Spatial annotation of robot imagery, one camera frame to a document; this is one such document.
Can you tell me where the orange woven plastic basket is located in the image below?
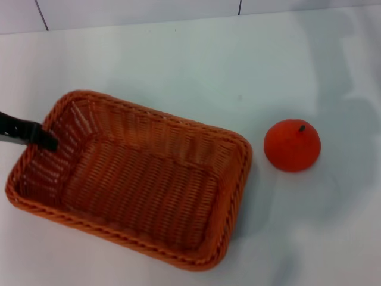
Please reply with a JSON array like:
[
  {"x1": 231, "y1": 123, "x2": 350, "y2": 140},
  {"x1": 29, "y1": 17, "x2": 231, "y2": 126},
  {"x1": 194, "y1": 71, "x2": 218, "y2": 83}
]
[{"x1": 5, "y1": 90, "x2": 254, "y2": 272}]

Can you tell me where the orange fruit with stem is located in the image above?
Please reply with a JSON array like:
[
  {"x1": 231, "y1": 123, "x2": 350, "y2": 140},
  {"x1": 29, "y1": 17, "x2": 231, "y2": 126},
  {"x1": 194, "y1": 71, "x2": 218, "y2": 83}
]
[{"x1": 263, "y1": 119, "x2": 322, "y2": 173}]

